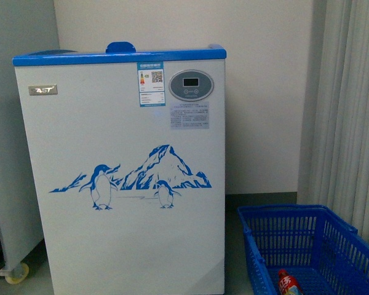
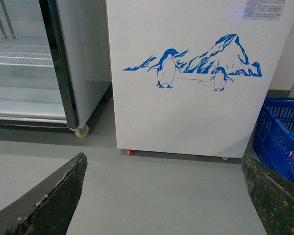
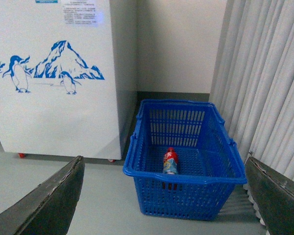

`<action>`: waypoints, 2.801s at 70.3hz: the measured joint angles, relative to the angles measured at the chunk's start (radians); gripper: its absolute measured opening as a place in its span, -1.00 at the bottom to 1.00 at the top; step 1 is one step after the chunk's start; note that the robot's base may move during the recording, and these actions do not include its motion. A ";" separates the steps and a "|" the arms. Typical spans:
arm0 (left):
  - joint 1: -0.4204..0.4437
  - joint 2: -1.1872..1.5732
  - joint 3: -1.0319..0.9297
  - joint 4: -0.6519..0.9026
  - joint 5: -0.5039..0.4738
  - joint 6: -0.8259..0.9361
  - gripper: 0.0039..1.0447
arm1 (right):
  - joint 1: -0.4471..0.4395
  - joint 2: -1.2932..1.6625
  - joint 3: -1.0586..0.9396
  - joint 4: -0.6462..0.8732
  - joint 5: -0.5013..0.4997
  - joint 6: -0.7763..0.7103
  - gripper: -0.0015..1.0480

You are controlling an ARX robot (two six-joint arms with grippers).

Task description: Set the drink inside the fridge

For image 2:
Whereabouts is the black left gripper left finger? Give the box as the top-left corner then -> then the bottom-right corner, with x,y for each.
0,153 -> 88,235

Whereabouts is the white chest freezer blue rim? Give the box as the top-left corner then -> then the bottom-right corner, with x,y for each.
106,0 -> 294,158

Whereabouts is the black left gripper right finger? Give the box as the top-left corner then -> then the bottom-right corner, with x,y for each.
242,156 -> 294,235

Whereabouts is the blue plastic shopping basket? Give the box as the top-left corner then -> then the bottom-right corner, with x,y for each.
253,97 -> 294,183

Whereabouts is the glass door display fridge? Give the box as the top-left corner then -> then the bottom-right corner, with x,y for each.
0,0 -> 111,138

